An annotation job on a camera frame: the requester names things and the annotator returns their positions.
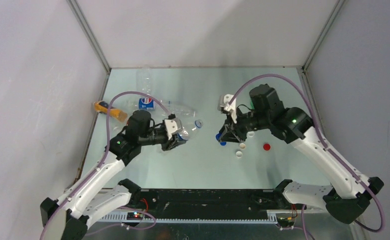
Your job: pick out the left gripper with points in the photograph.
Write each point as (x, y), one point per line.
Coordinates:
(169, 144)

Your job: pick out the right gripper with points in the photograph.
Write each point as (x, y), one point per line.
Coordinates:
(231, 131)

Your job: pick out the clear crushed plastic bottle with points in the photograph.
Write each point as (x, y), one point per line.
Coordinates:
(190, 129)

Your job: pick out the green plastic bottle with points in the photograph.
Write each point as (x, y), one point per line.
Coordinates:
(252, 104)

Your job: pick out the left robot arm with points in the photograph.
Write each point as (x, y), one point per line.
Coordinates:
(70, 216)

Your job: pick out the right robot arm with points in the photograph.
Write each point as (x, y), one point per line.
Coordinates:
(349, 192)

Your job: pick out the white bottle cap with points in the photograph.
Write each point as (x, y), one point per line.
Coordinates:
(239, 154)
(251, 133)

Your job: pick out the red bottle cap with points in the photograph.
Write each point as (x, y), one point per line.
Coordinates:
(266, 146)

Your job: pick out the clear bottle with blue label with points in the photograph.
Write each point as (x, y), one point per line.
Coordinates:
(148, 104)

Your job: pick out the orange bottle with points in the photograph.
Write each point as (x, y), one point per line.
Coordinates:
(103, 107)

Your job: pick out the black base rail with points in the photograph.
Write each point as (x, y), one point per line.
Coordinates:
(233, 204)

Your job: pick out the white cable duct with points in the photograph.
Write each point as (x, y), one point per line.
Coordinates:
(129, 217)

